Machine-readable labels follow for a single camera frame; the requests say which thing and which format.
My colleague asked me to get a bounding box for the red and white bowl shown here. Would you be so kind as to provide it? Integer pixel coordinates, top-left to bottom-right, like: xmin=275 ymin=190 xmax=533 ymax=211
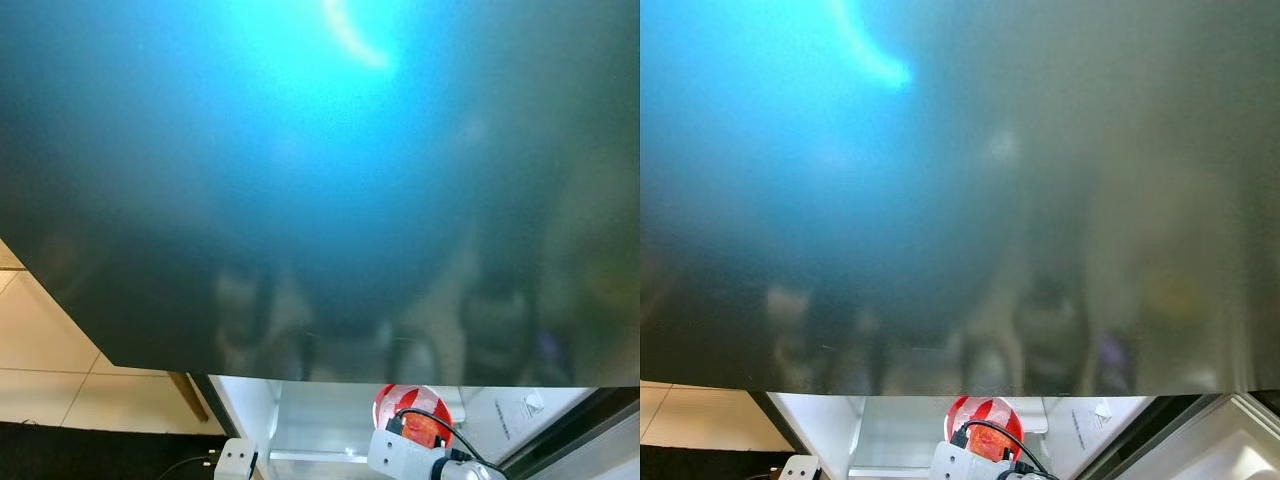
xmin=943 ymin=394 xmax=1027 ymax=462
xmin=373 ymin=383 xmax=455 ymax=452

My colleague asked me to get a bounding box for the open fridge door white-lined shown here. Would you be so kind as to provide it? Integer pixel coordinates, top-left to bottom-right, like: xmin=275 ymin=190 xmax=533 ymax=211
xmin=499 ymin=387 xmax=641 ymax=480
xmin=1079 ymin=389 xmax=1280 ymax=480

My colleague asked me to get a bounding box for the steel fridge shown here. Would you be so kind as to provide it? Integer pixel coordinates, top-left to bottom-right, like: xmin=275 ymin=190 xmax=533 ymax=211
xmin=640 ymin=0 xmax=1280 ymax=480
xmin=0 ymin=0 xmax=641 ymax=480

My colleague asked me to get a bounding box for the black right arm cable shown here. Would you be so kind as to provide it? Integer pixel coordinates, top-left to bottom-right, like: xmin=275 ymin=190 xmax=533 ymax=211
xmin=392 ymin=406 xmax=502 ymax=477
xmin=954 ymin=419 xmax=1047 ymax=480

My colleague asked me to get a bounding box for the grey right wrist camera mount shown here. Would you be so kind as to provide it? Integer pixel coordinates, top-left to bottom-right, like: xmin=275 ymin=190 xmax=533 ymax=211
xmin=929 ymin=437 xmax=1012 ymax=480
xmin=366 ymin=424 xmax=454 ymax=480

